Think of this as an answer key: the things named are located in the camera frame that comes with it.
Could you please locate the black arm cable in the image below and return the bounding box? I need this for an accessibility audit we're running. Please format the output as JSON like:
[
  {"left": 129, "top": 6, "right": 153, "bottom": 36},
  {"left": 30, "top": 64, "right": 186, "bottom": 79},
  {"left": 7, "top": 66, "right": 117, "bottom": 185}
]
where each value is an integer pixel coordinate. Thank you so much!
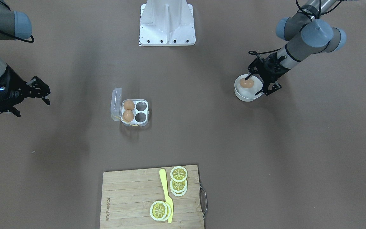
[{"left": 248, "top": 0, "right": 344, "bottom": 56}]

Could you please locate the metal board handle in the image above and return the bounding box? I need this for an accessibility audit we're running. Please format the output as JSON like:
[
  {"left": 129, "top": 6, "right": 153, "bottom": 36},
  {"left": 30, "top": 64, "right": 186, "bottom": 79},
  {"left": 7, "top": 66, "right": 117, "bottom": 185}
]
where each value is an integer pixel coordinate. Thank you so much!
[{"left": 199, "top": 183, "right": 209, "bottom": 220}]

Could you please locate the lemon slice under lower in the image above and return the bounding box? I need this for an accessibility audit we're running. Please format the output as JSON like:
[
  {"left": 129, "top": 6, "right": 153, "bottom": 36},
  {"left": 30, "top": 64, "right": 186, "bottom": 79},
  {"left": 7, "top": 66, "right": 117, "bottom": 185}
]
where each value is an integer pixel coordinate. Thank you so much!
[{"left": 160, "top": 202, "right": 172, "bottom": 221}]

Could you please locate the lemon slice under middle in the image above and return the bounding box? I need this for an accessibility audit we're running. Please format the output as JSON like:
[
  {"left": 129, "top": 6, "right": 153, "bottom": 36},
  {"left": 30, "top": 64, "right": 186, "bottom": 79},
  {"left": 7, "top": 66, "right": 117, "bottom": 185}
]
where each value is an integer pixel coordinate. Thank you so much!
[{"left": 171, "top": 188, "right": 187, "bottom": 197}]

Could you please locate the lemon slice under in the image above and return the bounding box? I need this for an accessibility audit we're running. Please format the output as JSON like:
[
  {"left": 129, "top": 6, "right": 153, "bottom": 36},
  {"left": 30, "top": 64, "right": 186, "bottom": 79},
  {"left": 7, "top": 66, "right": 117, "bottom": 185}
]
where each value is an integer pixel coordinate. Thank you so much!
[
  {"left": 171, "top": 188, "right": 187, "bottom": 197},
  {"left": 160, "top": 202, "right": 172, "bottom": 221}
]

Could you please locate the white bowl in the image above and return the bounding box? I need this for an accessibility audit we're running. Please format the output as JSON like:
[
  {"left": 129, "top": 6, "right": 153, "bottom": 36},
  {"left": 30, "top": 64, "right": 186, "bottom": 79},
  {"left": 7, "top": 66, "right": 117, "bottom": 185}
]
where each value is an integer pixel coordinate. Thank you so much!
[{"left": 234, "top": 74, "right": 263, "bottom": 102}]

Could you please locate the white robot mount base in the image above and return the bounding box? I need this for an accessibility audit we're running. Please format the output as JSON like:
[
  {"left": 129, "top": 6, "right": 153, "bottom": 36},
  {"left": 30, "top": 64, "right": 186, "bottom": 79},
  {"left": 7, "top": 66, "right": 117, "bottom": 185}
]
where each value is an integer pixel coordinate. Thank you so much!
[{"left": 139, "top": 0, "right": 196, "bottom": 46}]

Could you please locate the brown egg from bowl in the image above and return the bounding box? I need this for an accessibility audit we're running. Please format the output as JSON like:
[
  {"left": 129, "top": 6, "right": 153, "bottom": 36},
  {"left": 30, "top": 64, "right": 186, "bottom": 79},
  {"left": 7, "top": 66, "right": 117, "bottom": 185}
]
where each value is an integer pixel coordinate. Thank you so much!
[{"left": 240, "top": 78, "right": 254, "bottom": 89}]

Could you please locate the yellow plastic knife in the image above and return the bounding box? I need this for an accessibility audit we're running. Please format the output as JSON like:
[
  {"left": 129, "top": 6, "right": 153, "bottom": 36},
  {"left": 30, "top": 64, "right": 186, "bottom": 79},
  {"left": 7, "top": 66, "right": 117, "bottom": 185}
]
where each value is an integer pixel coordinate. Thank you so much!
[{"left": 159, "top": 168, "right": 174, "bottom": 224}]

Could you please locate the clear plastic egg box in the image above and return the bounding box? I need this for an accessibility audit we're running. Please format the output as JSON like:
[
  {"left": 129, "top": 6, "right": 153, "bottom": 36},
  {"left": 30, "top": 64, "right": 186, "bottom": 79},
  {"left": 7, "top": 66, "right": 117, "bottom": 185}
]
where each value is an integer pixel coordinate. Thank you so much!
[{"left": 110, "top": 87, "right": 149, "bottom": 126}]

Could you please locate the bamboo cutting board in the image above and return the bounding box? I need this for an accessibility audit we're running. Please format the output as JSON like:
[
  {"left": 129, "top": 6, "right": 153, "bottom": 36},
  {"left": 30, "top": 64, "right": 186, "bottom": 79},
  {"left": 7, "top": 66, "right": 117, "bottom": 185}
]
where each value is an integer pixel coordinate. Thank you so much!
[{"left": 100, "top": 165, "right": 205, "bottom": 229}]

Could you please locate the brown egg in box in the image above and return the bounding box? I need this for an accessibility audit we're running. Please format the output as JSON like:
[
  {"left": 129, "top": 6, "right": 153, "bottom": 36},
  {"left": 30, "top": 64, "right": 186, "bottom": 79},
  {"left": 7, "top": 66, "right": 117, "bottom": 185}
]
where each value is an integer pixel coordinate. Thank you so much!
[
  {"left": 123, "top": 100, "right": 135, "bottom": 111},
  {"left": 122, "top": 110, "right": 135, "bottom": 123}
]

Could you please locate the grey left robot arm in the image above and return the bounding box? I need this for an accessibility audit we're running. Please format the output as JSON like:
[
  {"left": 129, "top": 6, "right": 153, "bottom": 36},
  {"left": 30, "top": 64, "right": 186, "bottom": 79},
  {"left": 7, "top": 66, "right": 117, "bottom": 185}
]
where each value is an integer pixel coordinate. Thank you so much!
[{"left": 246, "top": 0, "right": 347, "bottom": 95}]

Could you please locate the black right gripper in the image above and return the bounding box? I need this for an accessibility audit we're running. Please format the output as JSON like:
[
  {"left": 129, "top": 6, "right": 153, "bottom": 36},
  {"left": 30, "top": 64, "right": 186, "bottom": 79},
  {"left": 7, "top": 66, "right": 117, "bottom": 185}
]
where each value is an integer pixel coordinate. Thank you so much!
[{"left": 0, "top": 66, "right": 51, "bottom": 117}]

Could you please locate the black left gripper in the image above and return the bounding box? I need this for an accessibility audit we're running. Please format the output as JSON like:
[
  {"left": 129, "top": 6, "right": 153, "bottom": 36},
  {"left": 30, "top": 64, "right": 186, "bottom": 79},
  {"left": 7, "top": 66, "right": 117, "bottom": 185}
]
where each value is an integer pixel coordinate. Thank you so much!
[{"left": 245, "top": 54, "right": 282, "bottom": 96}]

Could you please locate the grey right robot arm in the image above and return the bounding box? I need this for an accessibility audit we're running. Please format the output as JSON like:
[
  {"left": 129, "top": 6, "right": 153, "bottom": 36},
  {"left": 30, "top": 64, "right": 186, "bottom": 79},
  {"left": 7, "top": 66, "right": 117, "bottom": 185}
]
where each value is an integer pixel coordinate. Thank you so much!
[{"left": 0, "top": 0, "right": 51, "bottom": 117}]

